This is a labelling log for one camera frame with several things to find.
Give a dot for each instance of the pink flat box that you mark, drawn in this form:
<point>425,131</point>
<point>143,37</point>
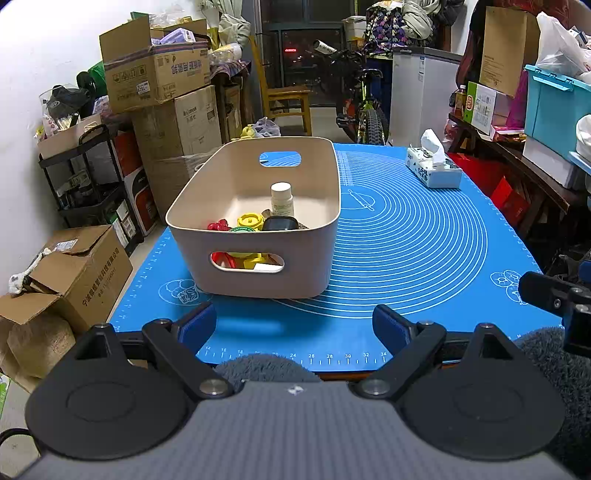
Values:
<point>508,133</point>

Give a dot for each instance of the yellow plastic toy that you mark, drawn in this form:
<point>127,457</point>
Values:
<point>249,262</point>

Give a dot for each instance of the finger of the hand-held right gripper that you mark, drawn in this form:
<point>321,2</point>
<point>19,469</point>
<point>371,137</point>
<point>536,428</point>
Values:
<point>545,290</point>

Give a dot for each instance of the black green bicycle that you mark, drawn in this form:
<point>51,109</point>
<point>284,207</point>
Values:
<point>369,120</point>

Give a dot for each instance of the white spotted sock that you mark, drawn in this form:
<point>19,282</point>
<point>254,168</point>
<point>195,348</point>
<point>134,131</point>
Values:
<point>18,284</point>

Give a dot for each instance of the brown paper bag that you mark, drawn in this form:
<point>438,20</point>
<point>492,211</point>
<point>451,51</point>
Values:
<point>505,50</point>

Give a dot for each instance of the red gift box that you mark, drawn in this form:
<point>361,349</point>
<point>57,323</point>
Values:
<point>510,203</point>

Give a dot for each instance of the plastic wrapped cardboard box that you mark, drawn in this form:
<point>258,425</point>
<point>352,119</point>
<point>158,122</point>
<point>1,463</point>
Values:
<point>171,177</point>

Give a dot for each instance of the red white appliance box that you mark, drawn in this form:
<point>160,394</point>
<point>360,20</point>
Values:
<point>138,194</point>

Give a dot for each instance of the red silver action figure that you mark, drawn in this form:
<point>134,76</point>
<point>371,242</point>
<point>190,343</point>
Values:
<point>219,226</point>

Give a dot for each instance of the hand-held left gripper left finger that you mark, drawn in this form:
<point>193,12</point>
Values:
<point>196,325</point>

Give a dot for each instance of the cardboard box with white label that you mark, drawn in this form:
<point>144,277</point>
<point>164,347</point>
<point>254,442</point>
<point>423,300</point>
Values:
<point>87,286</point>

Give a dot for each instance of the white plastic bag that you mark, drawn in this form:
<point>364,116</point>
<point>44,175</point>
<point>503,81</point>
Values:
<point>561,46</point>

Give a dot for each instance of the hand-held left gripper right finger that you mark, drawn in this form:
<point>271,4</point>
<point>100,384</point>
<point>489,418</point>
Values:
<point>392,325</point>

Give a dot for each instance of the wooden chair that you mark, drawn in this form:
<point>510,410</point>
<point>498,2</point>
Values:
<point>286,94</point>

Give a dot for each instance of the blue silicone baking mat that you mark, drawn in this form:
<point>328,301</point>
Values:
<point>415,277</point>

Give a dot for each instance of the black metal cart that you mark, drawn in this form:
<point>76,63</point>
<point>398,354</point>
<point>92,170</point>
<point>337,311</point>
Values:
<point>92,203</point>

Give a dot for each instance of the purple floral clothing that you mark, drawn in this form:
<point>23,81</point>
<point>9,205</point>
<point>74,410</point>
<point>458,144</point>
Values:
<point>388,23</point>

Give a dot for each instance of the light blue storage crate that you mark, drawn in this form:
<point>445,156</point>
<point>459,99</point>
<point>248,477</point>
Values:
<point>554,110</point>

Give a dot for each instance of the green white carton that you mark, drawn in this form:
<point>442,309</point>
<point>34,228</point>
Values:
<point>480,108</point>

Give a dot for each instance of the red paper bag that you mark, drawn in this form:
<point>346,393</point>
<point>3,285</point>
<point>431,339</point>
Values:
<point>475,170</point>

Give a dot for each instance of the white pill bottle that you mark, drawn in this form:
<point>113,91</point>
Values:
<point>281,203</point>

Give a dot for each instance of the dark wooden side table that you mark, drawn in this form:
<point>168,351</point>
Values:
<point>535,170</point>

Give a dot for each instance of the large brown cardboard box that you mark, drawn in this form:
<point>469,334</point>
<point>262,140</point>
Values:
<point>184,124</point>

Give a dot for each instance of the black bag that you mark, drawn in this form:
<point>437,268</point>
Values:
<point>67,104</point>

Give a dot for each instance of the clear plastic bag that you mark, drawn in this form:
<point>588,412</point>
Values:
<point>268,128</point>

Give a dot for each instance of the open cardboard box with tape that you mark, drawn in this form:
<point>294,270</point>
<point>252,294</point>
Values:
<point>152,78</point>

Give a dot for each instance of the black earbuds case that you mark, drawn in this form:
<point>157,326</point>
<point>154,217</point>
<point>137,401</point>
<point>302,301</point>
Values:
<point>279,225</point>

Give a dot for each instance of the grey fleece clothing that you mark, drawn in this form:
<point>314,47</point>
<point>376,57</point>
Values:
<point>554,392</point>

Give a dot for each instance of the beige plastic storage bin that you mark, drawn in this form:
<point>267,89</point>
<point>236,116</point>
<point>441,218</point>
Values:
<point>300,263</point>

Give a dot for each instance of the white chest freezer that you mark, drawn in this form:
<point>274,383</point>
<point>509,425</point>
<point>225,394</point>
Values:
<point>420,92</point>

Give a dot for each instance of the white cloth bundle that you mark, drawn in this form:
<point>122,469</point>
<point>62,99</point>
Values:
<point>584,134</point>

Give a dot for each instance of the white tissue box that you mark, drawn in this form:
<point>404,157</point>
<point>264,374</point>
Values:
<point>434,177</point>

